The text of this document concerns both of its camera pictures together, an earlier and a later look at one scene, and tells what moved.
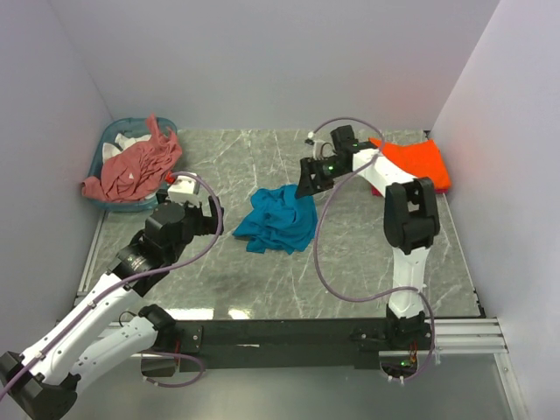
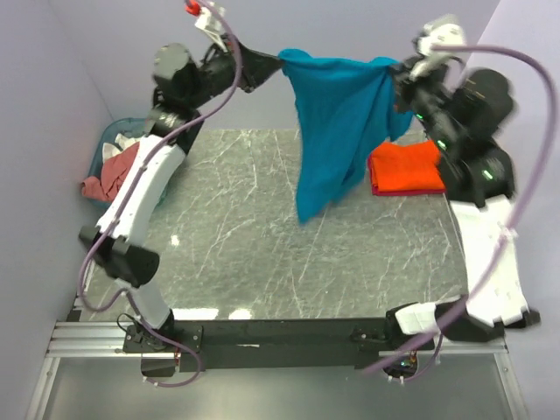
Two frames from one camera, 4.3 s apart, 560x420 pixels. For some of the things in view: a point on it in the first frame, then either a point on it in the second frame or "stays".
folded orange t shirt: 421,159 stays
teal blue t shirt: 279,221 → 340,108
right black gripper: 307,186 → 405,87
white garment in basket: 110,150 stays
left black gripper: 206,225 → 255,67
